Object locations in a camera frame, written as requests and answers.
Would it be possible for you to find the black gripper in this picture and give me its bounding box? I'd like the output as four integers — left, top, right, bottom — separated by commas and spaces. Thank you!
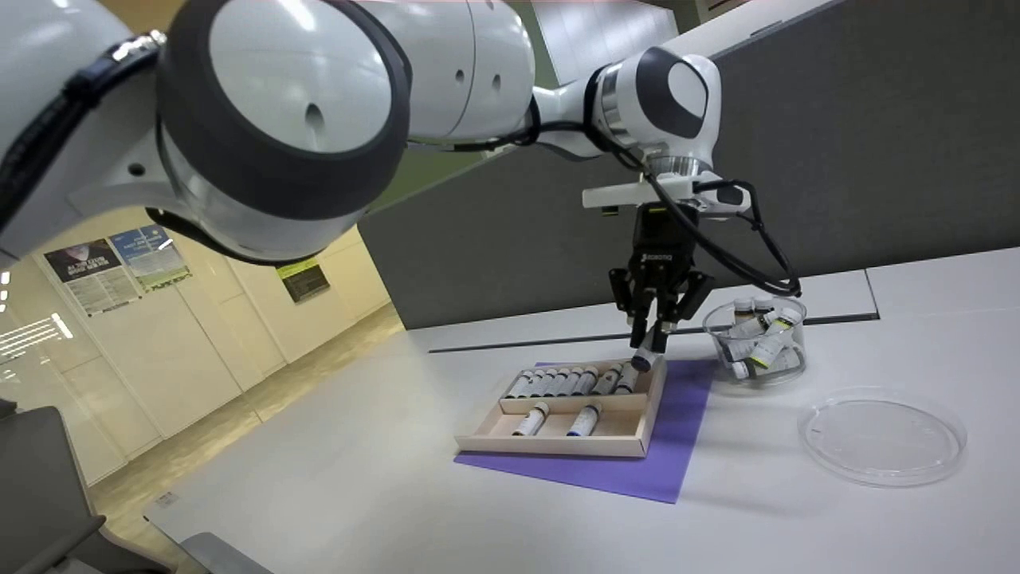
605, 202, 715, 358

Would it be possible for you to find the white bottle maroon cap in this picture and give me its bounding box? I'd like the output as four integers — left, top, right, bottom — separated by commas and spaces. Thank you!
622, 334, 668, 380

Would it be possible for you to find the clear plastic bowl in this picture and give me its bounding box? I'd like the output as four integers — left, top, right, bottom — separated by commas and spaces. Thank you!
702, 293, 812, 393

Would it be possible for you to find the white-capped bottle black band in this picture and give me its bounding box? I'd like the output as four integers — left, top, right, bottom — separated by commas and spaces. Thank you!
729, 299, 781, 325

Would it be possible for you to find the white bottle yellow cap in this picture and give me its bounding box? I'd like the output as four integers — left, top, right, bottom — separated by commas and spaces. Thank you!
747, 322, 803, 375

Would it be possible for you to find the white bottle blue cap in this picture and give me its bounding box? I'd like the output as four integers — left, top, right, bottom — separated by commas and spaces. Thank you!
564, 401, 605, 444

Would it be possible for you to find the white bottle brown cap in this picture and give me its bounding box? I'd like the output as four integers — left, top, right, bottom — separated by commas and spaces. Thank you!
510, 401, 552, 444

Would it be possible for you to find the wooden compartment box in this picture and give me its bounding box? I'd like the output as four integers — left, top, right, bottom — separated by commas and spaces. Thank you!
455, 358, 668, 461

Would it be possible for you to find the purple mat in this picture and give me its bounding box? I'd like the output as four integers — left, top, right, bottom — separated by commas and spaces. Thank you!
453, 355, 722, 511

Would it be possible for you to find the grey desk partition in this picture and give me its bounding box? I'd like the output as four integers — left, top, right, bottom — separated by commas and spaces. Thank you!
357, 0, 1020, 334

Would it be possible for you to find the clear plastic lid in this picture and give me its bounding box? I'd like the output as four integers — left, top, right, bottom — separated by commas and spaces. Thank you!
792, 389, 973, 492

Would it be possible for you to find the dark grey furniture piece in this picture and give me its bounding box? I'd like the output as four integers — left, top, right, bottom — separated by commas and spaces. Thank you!
0, 394, 175, 574

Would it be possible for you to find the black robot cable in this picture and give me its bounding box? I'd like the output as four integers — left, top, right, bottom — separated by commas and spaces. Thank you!
589, 62, 805, 302

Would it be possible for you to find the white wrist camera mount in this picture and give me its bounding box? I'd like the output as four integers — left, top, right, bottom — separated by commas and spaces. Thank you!
581, 173, 756, 218

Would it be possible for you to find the small dark wall sign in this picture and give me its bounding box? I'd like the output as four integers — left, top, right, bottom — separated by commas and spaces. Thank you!
275, 255, 333, 306

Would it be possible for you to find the blue green wall poster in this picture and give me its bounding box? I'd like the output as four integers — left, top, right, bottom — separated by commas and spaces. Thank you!
105, 222, 195, 298

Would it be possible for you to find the dark photo wall poster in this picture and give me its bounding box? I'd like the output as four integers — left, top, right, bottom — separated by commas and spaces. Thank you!
41, 237, 144, 322

